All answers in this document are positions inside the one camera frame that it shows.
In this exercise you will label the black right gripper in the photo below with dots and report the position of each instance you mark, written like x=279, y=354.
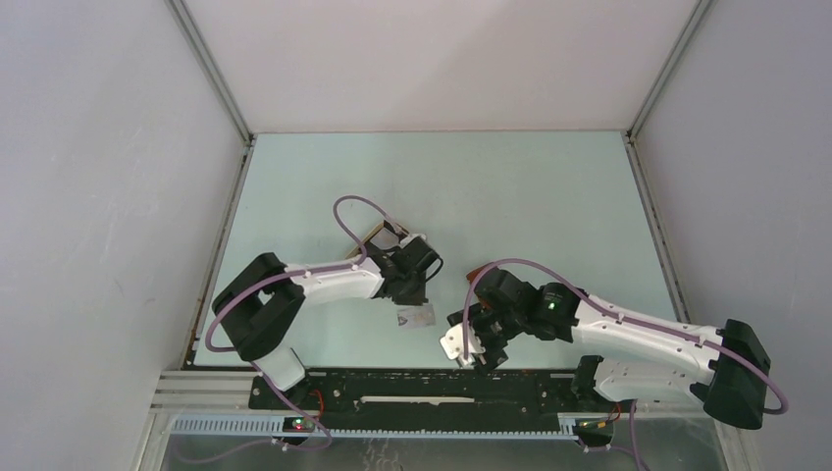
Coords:
x=494, y=357

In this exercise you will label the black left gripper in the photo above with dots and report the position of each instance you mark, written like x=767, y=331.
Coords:
x=418, y=298

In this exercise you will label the oval wooden tray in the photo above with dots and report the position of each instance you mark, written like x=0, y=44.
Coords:
x=371, y=250

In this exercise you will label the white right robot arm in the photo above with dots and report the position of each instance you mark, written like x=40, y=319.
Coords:
x=626, y=355

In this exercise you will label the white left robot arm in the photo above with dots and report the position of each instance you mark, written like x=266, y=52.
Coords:
x=258, y=306

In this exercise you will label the grey card in tray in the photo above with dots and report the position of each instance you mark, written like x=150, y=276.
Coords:
x=387, y=237

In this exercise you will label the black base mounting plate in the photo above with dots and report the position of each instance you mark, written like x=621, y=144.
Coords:
x=440, y=399

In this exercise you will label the light blue cable duct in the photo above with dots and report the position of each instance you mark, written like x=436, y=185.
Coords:
x=273, y=427

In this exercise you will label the aluminium corner frame post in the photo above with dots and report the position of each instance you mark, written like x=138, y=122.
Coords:
x=670, y=65

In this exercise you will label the left aluminium corner post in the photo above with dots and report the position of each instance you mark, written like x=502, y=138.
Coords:
x=199, y=47

